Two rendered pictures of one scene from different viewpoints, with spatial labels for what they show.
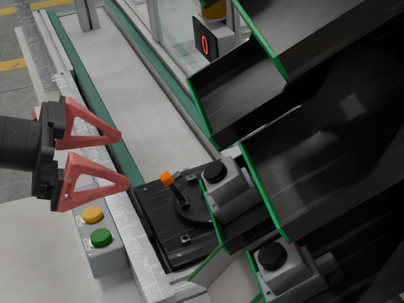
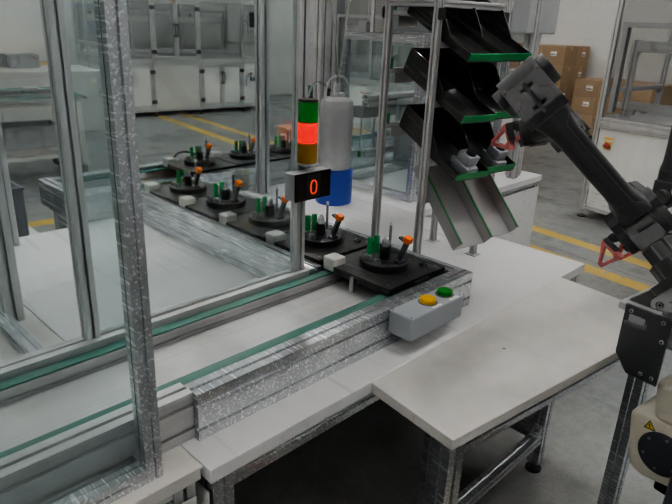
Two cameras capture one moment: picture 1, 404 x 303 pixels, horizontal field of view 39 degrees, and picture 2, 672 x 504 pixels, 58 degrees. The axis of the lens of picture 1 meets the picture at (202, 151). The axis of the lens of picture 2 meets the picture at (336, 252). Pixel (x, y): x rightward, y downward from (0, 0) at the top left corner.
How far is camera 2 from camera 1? 2.14 m
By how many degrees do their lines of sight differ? 98
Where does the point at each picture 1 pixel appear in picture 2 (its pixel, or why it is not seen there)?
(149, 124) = (272, 326)
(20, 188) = not seen: outside the picture
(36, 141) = not seen: hidden behind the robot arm
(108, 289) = (452, 327)
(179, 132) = (280, 310)
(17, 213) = (419, 396)
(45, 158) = not seen: hidden behind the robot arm
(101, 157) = (358, 315)
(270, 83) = (461, 105)
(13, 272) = (479, 371)
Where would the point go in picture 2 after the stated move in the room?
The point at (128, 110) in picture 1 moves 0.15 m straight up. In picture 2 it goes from (248, 344) to (247, 282)
